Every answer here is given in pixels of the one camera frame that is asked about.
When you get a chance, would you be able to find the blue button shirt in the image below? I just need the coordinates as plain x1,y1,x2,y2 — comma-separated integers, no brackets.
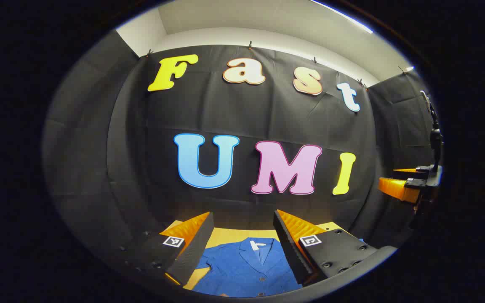
192,238,304,298

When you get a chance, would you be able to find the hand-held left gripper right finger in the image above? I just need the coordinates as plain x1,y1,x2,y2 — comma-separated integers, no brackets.
273,209,378,287

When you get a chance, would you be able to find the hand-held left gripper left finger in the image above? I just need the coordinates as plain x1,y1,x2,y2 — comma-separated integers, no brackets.
116,212,215,287

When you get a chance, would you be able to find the black backdrop cloth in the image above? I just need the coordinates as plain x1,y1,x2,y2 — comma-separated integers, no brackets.
43,29,437,270

